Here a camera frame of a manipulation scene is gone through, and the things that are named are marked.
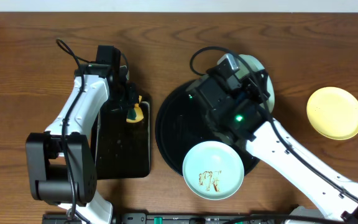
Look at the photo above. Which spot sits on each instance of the green yellow sponge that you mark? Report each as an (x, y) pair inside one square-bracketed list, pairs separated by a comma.
[(135, 114)]

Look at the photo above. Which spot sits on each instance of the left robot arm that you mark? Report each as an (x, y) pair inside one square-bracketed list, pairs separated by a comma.
[(60, 163)]

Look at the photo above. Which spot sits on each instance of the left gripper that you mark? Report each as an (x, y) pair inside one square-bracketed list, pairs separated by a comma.
[(132, 101)]

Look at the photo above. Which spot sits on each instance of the yellow plate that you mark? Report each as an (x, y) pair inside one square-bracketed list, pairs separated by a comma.
[(333, 112)]

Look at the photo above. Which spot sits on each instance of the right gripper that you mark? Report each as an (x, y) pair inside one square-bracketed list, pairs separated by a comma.
[(251, 84)]

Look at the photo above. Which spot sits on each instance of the light blue plate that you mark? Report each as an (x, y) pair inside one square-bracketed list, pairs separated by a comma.
[(264, 79), (213, 170)]

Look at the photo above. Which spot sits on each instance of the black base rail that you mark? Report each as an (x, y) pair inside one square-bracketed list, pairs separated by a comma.
[(141, 218)]

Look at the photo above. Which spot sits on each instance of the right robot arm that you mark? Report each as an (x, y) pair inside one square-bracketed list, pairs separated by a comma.
[(334, 195)]

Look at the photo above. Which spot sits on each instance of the round black tray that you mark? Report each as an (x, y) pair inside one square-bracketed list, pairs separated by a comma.
[(179, 126)]

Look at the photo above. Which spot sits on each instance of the black rectangular tray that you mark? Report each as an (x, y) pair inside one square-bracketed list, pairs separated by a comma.
[(121, 150)]

